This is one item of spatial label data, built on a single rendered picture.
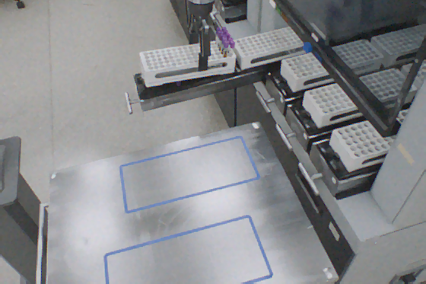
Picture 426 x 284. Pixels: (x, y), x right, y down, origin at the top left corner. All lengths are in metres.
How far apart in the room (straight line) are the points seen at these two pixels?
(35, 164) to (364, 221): 1.70
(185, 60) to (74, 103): 1.39
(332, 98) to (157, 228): 0.60
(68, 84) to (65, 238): 1.75
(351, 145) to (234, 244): 0.38
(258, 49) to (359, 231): 0.61
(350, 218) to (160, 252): 0.48
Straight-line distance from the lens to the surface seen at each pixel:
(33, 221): 1.50
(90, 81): 2.61
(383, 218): 1.11
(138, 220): 0.96
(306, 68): 1.23
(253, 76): 1.29
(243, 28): 1.60
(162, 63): 1.20
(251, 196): 0.97
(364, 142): 1.07
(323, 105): 1.12
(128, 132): 2.23
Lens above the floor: 1.66
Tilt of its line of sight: 45 degrees down
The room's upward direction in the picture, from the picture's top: 6 degrees counter-clockwise
